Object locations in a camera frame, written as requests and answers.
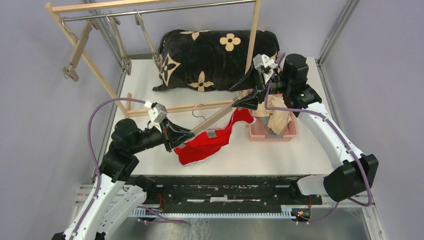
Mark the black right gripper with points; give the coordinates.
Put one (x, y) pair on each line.
(249, 81)

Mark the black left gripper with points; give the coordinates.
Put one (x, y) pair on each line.
(168, 135)

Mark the red underwear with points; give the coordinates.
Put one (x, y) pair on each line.
(210, 141)

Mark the grey striped underwear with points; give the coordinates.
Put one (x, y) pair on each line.
(265, 121)

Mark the beige underwear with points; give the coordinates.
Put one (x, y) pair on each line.
(279, 120)

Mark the wooden hanger with red underwear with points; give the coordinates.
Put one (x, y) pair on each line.
(226, 107)

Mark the wooden clip hanger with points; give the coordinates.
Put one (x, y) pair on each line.
(69, 71)
(125, 61)

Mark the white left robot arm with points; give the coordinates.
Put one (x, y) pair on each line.
(98, 218)

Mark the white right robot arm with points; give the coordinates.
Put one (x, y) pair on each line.
(353, 171)

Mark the empty wooden clip hanger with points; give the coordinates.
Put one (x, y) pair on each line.
(69, 71)

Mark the pink perforated plastic basket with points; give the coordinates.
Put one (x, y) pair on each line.
(257, 132)

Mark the black floral plush pillow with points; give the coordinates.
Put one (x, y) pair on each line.
(204, 60)

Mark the metal rack rod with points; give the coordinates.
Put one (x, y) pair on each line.
(140, 12)

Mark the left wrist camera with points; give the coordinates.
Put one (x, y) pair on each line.
(157, 113)

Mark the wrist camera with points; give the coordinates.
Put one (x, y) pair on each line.
(157, 113)
(264, 64)

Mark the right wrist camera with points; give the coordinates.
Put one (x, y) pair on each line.
(264, 64)

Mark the wooden clothes rack frame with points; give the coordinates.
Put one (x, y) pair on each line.
(55, 11)

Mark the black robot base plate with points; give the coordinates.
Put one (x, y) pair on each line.
(207, 194)

